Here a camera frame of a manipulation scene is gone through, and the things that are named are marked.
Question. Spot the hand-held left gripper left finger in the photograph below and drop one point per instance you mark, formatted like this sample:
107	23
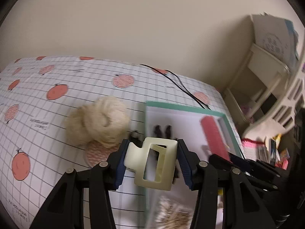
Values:
121	164

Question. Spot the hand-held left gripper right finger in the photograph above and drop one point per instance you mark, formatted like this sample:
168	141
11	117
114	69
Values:
184	165

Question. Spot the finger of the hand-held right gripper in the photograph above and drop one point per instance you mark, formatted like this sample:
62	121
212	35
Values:
219	161
239	163

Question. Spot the cream hair claw clip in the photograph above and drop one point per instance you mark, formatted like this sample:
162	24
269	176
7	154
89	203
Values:
135	155

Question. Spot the pink hair roller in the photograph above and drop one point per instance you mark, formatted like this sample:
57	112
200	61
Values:
213	133

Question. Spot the green framed white tray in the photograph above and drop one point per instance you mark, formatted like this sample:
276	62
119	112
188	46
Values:
185	121

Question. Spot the orange snack packet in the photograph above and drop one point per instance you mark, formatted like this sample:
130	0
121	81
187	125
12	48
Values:
182	216

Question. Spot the pink trimmed pouch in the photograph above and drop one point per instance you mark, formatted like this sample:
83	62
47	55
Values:
250	146

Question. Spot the pile of colourful stationery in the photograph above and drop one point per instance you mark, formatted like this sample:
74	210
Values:
276	152

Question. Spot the black toy car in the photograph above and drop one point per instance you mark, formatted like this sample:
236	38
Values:
135	136

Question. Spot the white slatted chair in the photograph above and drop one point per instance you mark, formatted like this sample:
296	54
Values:
264	127

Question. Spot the cream lace scrunchie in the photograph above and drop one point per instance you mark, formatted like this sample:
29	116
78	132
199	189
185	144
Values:
95	121

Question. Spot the fruit print grid tablecloth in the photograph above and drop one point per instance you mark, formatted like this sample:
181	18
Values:
47	136

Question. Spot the cream wooden shelf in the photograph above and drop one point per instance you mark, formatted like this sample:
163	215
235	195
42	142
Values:
262	59

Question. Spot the stack of papers on shelf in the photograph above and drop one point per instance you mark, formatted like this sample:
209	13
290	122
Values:
274	38

